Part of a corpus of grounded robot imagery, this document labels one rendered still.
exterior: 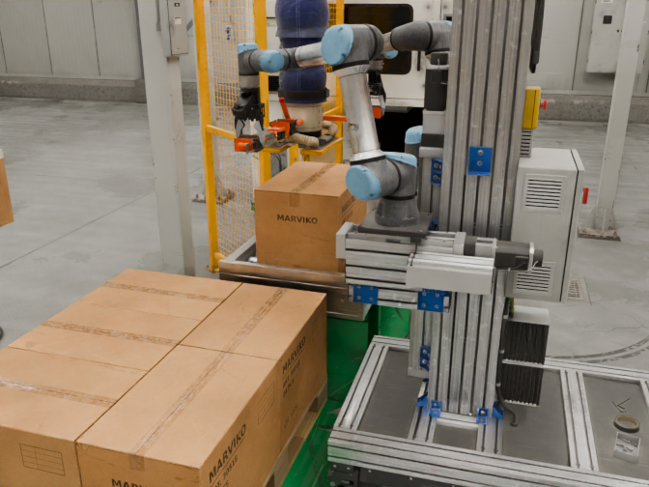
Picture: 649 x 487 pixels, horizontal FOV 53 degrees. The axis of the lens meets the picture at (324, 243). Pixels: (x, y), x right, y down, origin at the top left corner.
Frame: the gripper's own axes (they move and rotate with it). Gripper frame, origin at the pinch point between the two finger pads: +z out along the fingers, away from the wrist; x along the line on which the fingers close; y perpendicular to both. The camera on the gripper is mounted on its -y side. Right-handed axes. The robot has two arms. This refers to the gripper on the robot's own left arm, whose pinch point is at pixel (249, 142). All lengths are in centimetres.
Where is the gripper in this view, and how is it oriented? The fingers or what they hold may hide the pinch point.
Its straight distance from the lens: 245.2
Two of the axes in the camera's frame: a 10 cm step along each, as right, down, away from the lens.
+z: 0.1, 9.4, 3.4
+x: -9.5, -1.0, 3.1
